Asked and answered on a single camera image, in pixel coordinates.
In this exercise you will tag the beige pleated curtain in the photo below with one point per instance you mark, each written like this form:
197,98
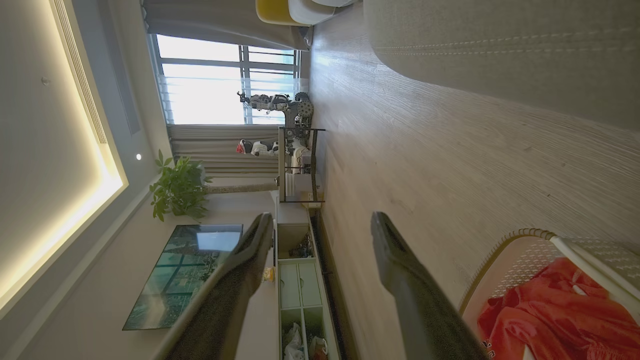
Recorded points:
215,147

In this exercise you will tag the red white garment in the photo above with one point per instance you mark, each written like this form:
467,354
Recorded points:
550,315

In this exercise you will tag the black frame side table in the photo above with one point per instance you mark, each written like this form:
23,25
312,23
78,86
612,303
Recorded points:
282,165

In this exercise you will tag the white chair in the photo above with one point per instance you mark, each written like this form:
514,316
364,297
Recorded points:
312,10

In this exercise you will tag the flat screen television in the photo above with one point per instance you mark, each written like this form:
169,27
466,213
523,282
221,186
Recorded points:
180,270

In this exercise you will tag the white television cabinet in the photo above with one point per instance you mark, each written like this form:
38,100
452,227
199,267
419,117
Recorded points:
299,285

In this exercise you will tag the white laundry basket brown rim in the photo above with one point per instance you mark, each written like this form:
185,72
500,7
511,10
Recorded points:
525,257

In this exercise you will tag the yellow chair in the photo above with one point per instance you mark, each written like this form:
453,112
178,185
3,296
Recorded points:
270,12

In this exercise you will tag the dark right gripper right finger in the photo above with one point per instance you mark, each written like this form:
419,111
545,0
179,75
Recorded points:
415,300

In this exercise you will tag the small yellow ornament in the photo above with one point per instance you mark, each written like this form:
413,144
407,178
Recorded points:
269,274

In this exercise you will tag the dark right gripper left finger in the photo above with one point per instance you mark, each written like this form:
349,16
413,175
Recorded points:
230,295

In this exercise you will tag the grey curtain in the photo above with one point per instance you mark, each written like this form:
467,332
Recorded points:
215,20

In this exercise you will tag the large window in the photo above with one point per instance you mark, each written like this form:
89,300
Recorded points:
205,85

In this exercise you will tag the white robot with red head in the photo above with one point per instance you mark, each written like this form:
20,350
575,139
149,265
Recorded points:
260,148

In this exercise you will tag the grey fabric sofa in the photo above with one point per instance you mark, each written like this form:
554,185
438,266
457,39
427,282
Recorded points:
500,50

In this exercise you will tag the grey background robot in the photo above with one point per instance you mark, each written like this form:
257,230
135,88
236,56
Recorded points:
295,110

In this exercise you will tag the white plastic bag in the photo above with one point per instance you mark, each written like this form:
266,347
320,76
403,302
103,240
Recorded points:
294,345

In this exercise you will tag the green potted plant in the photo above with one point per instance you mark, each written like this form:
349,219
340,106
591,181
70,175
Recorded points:
177,190

